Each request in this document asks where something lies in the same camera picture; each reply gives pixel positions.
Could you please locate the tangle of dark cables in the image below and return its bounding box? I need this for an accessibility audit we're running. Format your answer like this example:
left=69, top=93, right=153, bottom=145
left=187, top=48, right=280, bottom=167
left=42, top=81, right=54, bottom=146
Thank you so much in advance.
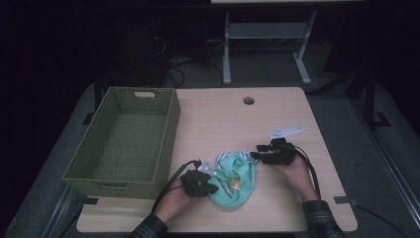
left=155, top=36, right=226, bottom=89

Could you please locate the green woven basket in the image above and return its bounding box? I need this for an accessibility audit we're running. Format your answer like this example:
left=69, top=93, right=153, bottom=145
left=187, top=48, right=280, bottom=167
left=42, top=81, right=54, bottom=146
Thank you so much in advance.
left=62, top=86, right=181, bottom=200

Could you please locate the person's right hand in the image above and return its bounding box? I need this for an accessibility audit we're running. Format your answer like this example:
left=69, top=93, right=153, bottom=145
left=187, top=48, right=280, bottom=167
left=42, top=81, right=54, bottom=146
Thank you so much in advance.
left=271, top=155, right=320, bottom=203

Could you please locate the thin black cable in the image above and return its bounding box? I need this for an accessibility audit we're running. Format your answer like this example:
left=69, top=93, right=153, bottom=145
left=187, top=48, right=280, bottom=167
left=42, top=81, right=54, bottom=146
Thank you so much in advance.
left=355, top=204, right=409, bottom=238

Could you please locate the black metal stand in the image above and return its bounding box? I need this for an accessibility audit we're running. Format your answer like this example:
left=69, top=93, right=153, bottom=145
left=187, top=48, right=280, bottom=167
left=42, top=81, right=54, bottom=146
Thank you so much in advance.
left=363, top=70, right=392, bottom=130

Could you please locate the aluminium rail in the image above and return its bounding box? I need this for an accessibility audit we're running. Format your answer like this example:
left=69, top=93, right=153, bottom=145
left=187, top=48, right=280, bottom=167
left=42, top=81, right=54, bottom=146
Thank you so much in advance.
left=41, top=184, right=87, bottom=238
left=350, top=98, right=420, bottom=230

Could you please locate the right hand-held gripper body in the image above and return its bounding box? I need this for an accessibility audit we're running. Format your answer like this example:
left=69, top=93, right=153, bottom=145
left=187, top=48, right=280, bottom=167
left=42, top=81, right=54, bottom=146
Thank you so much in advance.
left=263, top=127, right=304, bottom=167

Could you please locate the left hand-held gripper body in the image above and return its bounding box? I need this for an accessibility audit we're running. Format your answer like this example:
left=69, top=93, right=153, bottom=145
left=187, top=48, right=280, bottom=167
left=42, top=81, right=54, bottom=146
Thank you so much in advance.
left=180, top=159, right=218, bottom=196

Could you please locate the right hand-held gripper black cable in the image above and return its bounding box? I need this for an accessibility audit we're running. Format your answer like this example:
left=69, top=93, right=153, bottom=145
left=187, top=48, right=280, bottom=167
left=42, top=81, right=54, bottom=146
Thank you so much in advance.
left=290, top=143, right=322, bottom=199

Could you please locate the person's left hand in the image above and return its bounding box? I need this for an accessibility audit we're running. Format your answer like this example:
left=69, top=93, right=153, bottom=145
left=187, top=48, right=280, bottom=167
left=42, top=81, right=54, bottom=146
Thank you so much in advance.
left=155, top=179, right=196, bottom=224

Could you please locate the grey tape strip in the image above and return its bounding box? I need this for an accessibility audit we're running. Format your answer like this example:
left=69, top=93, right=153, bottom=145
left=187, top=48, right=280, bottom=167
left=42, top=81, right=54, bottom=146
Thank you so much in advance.
left=333, top=195, right=359, bottom=206

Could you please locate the left hand-held gripper black cable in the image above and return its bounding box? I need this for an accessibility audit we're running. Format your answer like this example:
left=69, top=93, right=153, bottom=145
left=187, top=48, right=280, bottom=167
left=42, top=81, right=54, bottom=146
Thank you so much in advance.
left=151, top=159, right=203, bottom=213

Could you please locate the hand-held gripper black cable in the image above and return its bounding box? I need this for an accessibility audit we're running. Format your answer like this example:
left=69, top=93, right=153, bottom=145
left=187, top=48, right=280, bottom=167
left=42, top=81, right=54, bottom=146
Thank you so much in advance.
left=151, top=159, right=203, bottom=213
left=290, top=143, right=322, bottom=199

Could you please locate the mint green striped garment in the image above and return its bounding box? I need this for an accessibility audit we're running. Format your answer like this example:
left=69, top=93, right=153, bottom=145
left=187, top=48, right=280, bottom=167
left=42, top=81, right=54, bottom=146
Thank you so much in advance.
left=207, top=150, right=259, bottom=210

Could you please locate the grey metal stand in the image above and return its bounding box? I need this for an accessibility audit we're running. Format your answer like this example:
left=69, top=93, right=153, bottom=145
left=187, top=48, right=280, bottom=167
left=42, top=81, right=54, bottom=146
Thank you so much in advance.
left=221, top=9, right=318, bottom=86

